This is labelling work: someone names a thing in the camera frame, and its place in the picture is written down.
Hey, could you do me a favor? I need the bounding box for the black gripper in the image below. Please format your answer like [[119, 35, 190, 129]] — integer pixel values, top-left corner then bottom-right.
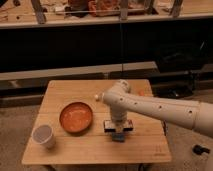
[[103, 120, 133, 132]]

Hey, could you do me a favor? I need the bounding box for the blue eraser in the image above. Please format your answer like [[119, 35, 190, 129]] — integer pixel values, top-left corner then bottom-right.
[[112, 133, 125, 142]]

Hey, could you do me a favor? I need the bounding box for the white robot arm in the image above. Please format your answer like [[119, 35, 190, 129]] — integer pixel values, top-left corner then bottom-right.
[[95, 80, 213, 138]]

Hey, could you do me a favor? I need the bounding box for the orange bowl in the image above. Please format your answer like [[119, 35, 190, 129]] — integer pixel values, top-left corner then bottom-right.
[[59, 102, 93, 133]]

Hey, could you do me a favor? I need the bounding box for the wooden table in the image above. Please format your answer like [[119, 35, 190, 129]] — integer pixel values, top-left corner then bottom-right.
[[22, 80, 171, 165]]

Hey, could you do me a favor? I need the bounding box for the white cup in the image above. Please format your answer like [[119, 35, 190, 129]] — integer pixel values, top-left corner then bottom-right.
[[32, 125, 55, 149]]

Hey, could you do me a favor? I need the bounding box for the black object on floor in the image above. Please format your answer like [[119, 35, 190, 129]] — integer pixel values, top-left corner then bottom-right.
[[193, 145, 210, 155]]

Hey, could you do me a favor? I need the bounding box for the black office chair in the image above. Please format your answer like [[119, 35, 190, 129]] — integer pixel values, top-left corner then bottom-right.
[[154, 42, 213, 99]]

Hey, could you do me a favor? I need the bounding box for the wooden shelf rail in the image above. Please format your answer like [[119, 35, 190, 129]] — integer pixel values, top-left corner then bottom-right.
[[0, 0, 213, 29]]

